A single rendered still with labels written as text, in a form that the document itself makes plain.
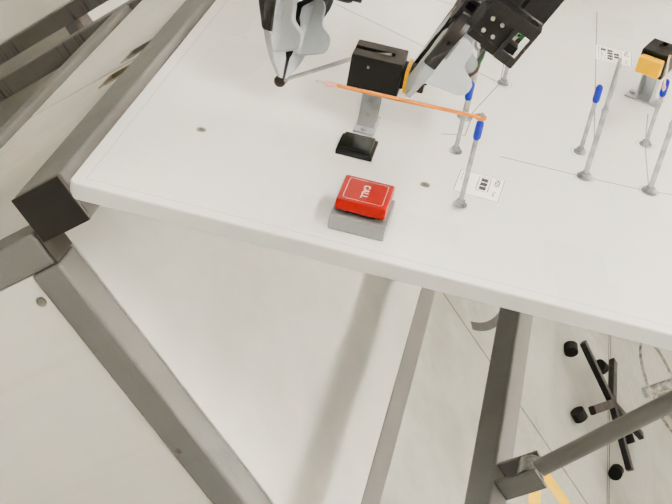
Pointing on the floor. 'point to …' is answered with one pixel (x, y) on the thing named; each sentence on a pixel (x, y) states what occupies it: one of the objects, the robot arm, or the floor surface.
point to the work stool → (615, 398)
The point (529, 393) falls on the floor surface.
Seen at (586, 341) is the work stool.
